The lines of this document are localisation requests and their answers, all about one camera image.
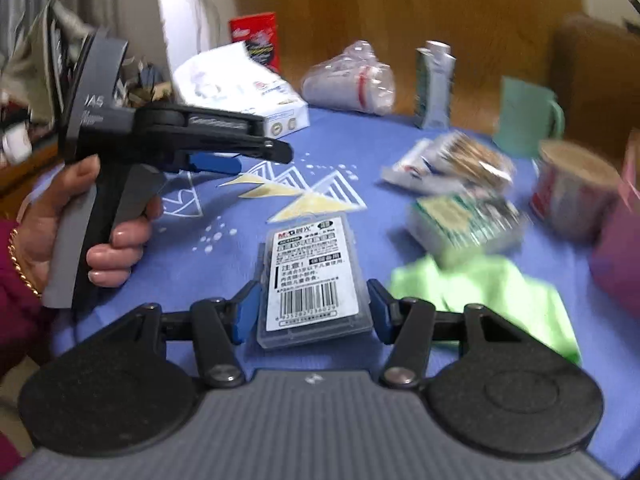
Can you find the paper cup with lid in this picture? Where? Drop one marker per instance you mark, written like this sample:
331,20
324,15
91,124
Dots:
570,195

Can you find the blue printed tablecloth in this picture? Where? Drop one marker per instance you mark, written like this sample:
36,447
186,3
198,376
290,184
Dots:
350,160

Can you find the red box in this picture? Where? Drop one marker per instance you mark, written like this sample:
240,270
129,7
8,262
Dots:
257,35

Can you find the white and red packet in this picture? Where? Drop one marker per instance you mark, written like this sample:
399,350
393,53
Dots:
407,170

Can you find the brown chair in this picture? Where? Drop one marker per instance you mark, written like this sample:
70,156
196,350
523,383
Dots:
595,60

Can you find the pink box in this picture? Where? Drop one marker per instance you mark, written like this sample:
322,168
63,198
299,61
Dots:
620,255

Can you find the green cloth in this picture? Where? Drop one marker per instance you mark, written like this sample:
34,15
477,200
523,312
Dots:
500,292

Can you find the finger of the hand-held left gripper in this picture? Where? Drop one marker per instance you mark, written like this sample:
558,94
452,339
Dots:
215,121
215,162

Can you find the person's left forearm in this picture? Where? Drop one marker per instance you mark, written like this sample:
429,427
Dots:
17,330

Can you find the clear wrapped snack packet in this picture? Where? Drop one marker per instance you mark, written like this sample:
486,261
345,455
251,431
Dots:
477,160

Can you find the green plastic mug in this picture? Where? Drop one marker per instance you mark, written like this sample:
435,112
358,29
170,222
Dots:
522,115

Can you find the pile of assorted clutter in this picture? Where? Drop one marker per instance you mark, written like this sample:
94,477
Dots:
145,82

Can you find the grey labelled plastic case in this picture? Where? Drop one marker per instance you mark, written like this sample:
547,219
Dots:
315,270

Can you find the green and white packet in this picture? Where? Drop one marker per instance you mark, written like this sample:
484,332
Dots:
465,225

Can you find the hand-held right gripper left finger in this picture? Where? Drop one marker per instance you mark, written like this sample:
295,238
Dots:
246,312

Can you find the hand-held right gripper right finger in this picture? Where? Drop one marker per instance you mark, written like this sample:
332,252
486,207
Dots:
381,316

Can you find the white cardboard box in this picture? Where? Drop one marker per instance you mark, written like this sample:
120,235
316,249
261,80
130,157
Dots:
225,82

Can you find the person's left hand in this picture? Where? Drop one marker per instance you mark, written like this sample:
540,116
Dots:
55,215

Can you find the plastic bag of cups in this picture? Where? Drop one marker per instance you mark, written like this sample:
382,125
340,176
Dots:
350,82

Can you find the grey drink carton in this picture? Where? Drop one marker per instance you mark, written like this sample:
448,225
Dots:
434,90

